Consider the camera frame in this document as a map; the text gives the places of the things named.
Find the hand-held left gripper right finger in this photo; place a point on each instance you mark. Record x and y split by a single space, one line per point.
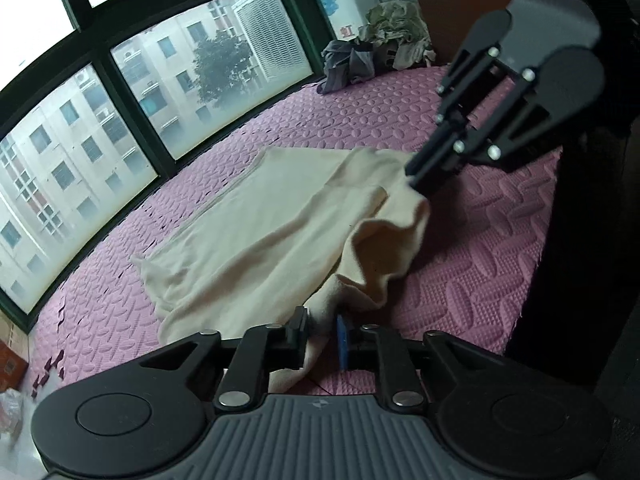
342 345

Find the crumpled grey clothes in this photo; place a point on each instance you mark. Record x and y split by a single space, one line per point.
350 65

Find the white louvred air conditioner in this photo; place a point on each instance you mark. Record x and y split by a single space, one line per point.
270 30

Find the pink foam mat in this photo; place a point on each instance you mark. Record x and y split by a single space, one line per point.
450 270

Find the brown cardboard box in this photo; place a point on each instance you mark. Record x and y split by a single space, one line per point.
10 355

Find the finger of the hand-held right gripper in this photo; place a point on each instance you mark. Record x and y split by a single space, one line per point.
495 140
442 110

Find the brown wooden cabinet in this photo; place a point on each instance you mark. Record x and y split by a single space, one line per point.
450 0

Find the grey apartment building outside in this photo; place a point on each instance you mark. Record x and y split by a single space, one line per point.
50 160

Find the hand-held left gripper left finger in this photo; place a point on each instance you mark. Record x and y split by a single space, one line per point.
297 334

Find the green tree outside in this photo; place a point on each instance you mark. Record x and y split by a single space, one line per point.
222 70

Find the crumpled beige clothes pile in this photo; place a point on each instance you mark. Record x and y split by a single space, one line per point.
400 25

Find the clear plastic bag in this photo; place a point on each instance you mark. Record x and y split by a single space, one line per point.
10 415

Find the cream long-sleeved garment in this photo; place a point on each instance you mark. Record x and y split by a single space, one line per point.
260 240

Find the dark green window frame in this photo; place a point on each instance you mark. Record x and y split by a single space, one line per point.
135 125

